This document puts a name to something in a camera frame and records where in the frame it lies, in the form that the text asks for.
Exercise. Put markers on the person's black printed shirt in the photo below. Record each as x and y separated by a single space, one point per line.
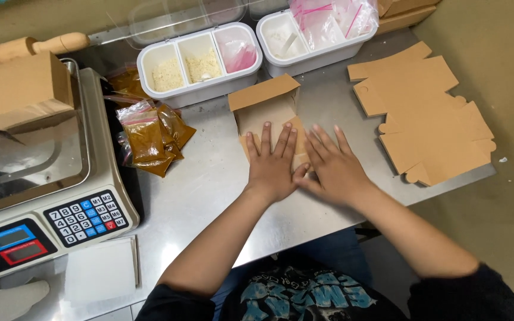
310 294

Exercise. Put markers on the bundle of pink-seal plastic bags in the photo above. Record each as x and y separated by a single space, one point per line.
328 20

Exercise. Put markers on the stacked cardboard boxes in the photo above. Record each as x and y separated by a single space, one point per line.
406 15

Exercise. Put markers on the wooden rolling pin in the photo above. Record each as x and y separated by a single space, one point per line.
25 47

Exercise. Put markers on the stack of white paper sheets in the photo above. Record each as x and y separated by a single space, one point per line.
101 269

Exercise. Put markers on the white glove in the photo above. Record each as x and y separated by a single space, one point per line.
7 301

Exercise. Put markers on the white plastic scoop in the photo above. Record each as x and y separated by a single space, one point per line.
288 44

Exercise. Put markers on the person's right hand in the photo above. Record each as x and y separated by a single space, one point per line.
337 178

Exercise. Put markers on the pink plastic bag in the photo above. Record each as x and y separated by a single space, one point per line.
240 55

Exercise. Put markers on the clear plastic container lid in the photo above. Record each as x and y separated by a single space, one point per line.
172 20

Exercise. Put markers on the stack of flat kraft blanks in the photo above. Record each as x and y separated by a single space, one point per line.
422 116

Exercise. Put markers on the person's left hand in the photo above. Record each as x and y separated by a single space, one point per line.
272 174

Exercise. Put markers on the large kraft cardboard box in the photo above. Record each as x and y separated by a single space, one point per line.
16 93

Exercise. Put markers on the white container with bags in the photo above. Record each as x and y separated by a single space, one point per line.
310 55

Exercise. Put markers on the digital weighing scale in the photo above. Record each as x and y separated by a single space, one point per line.
83 178

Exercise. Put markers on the brown spice packet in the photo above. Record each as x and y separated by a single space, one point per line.
143 136
156 166
125 82
176 127

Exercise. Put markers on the white three-compartment container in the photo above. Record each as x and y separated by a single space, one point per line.
194 84

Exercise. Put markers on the small kraft cardboard box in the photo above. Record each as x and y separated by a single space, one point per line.
263 105

